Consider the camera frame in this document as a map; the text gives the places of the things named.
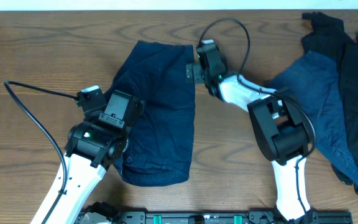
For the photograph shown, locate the navy blue shorts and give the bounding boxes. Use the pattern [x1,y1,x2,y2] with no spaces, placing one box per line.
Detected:
[104,41,195,187]

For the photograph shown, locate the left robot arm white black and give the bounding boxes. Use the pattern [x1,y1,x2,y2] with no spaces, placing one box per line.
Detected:
[32,86,145,223]

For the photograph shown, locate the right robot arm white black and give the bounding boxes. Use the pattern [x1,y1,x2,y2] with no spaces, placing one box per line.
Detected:
[185,63,315,223]

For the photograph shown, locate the blue denim garment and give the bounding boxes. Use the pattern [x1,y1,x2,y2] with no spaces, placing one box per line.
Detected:
[265,51,358,186]

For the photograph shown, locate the black garment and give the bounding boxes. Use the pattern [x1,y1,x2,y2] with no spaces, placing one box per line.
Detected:
[301,12,358,168]

